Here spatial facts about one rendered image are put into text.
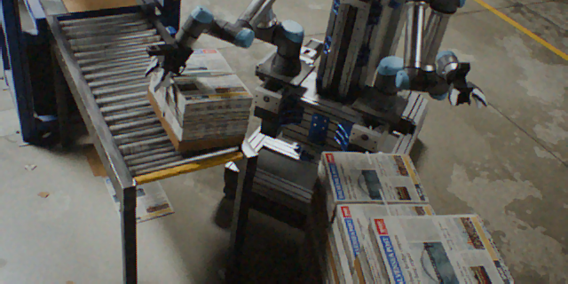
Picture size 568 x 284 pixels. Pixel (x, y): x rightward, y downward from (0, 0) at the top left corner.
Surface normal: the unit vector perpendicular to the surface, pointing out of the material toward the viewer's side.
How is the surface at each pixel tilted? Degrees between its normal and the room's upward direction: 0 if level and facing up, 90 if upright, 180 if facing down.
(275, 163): 0
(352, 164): 0
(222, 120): 90
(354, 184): 1
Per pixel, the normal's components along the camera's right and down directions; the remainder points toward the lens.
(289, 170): 0.14, -0.79
